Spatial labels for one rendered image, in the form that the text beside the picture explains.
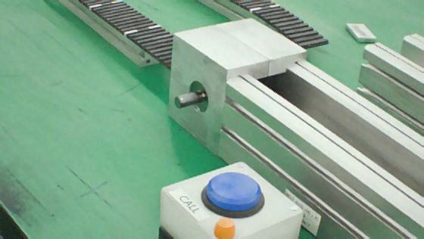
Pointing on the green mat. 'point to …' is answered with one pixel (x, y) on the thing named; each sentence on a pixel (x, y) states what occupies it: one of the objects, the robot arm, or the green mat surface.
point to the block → (222, 72)
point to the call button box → (270, 205)
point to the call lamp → (224, 228)
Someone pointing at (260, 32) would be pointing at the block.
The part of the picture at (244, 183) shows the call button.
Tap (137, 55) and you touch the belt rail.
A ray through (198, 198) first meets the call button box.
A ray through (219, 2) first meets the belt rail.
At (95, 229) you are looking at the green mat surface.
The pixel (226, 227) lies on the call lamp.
